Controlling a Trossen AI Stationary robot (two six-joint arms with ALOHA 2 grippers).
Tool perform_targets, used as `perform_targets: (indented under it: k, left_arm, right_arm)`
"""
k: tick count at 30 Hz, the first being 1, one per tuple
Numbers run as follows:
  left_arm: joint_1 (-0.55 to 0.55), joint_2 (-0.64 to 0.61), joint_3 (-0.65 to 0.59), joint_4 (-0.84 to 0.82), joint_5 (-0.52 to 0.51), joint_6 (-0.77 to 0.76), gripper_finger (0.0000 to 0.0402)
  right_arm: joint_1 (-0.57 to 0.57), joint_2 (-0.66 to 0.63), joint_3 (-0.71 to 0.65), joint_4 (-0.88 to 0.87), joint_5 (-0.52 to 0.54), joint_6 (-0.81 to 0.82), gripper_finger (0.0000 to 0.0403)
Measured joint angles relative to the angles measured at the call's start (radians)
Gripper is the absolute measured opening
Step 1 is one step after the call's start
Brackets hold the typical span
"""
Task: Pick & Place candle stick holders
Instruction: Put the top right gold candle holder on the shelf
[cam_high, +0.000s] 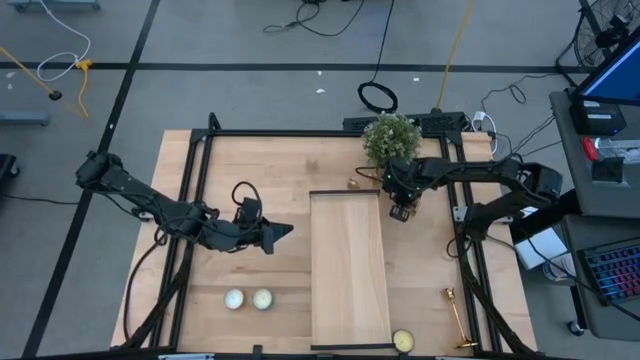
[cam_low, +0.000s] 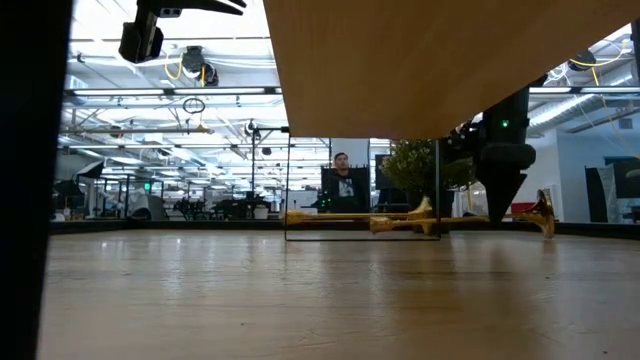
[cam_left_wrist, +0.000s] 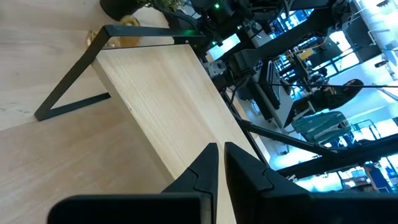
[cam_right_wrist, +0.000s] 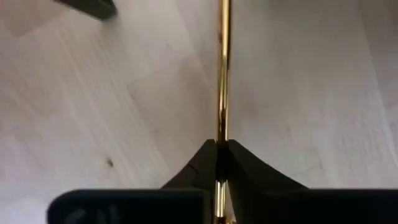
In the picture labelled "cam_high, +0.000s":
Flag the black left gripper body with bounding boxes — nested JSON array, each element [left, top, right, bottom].
[[234, 219, 275, 255]]

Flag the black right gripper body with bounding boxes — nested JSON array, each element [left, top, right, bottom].
[[383, 159, 429, 222]]

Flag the cream candle dark rim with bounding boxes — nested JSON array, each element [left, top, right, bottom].
[[251, 287, 275, 312]]

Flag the white round candle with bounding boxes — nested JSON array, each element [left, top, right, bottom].
[[223, 288, 246, 311]]

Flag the wooden shelf riser black legs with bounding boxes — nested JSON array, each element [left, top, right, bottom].
[[308, 188, 396, 352]]

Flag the yellow round candle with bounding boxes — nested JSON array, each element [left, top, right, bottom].
[[392, 328, 417, 354]]

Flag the green potted plant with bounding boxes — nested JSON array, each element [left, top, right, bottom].
[[360, 110, 424, 170]]

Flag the black perforated box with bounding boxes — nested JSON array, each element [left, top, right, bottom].
[[342, 110, 470, 138]]

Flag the white power adapter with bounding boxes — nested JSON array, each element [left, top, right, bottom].
[[469, 110, 500, 155]]

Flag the white cardboard box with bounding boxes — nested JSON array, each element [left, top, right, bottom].
[[517, 227, 570, 272]]

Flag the white and blue item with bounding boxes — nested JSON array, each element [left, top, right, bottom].
[[541, 252, 577, 283]]

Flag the black label printer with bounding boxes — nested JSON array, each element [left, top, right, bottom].
[[568, 97, 628, 137]]

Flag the small black box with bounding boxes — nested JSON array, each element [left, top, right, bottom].
[[591, 156, 626, 185]]

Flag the grey desk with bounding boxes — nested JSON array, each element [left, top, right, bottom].
[[548, 88, 640, 342]]

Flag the clear plastic item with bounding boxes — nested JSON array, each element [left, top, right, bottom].
[[597, 137, 640, 165]]

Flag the backlit computer keyboard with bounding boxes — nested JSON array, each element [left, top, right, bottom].
[[579, 238, 640, 307]]

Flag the computer monitor blue screen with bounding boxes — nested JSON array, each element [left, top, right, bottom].
[[571, 28, 640, 107]]

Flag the black chair base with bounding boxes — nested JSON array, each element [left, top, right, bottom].
[[0, 153, 21, 182]]

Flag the black floor fan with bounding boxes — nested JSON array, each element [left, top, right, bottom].
[[554, 0, 640, 87]]

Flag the grey furniture foot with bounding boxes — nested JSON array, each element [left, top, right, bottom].
[[0, 111, 51, 127], [8, 0, 102, 13]]

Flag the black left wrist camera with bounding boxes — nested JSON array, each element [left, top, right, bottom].
[[241, 197, 264, 225]]

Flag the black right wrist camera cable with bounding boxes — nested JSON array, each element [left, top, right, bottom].
[[355, 166, 389, 184]]

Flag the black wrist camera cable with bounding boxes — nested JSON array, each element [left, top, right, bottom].
[[231, 180, 265, 211], [355, 166, 389, 184]]

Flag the black left wrist camera cable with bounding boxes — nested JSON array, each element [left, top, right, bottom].
[[231, 180, 265, 211]]

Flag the black coiled floor cable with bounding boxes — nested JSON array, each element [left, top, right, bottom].
[[356, 0, 400, 115]]

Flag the black aluminium rig frame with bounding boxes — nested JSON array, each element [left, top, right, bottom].
[[114, 113, 540, 360]]

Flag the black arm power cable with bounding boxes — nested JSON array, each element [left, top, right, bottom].
[[122, 230, 171, 344]]

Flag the yellow extension cable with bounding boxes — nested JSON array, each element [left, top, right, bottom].
[[435, 0, 477, 114]]

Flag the black floor cable bundle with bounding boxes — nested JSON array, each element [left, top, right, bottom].
[[478, 73, 564, 170]]

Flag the thin black floor cable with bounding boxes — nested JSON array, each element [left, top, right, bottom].
[[262, 0, 367, 38]]

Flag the yellow floor cable with plug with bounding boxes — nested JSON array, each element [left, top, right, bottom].
[[74, 58, 96, 120]]

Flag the yellow cord black tip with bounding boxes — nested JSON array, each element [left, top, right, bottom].
[[0, 45, 64, 102]]

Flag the white floor cable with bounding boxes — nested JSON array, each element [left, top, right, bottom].
[[35, 0, 93, 84]]

